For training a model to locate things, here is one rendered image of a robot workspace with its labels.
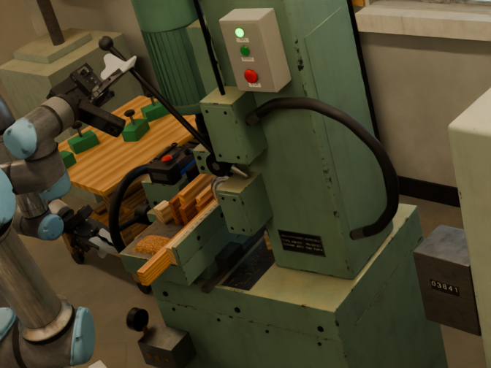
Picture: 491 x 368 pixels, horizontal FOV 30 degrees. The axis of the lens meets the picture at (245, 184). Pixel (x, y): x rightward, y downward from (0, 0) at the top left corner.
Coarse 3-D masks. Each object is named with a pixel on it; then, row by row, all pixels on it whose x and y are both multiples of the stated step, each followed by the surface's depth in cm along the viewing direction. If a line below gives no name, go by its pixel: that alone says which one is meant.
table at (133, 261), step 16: (160, 224) 237; (176, 224) 235; (224, 224) 229; (208, 240) 225; (224, 240) 230; (128, 256) 228; (144, 256) 225; (192, 256) 220; (208, 256) 225; (128, 272) 232; (176, 272) 220; (192, 272) 221
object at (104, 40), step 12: (108, 48) 210; (132, 72) 210; (144, 84) 210; (156, 96) 210; (168, 108) 210; (180, 120) 210; (192, 132) 210; (204, 144) 210; (216, 168) 209; (228, 168) 207; (240, 168) 208
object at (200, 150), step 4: (200, 144) 232; (196, 148) 231; (200, 148) 230; (204, 148) 230; (196, 152) 230; (200, 152) 229; (204, 152) 228; (208, 152) 228; (196, 156) 231; (200, 156) 230; (204, 156) 229; (196, 160) 232; (200, 160) 231; (204, 160) 230; (200, 164) 232; (204, 164) 231; (200, 168) 232; (204, 168) 231; (200, 172) 233; (204, 172) 233; (208, 172) 232
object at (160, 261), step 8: (160, 256) 216; (168, 256) 218; (144, 264) 215; (152, 264) 214; (160, 264) 216; (168, 264) 219; (144, 272) 212; (152, 272) 214; (160, 272) 217; (144, 280) 213; (152, 280) 215
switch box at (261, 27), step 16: (224, 16) 184; (240, 16) 182; (256, 16) 179; (272, 16) 181; (224, 32) 184; (256, 32) 179; (272, 32) 182; (256, 48) 181; (272, 48) 182; (240, 64) 186; (256, 64) 184; (272, 64) 183; (240, 80) 189; (256, 80) 186; (272, 80) 184; (288, 80) 188
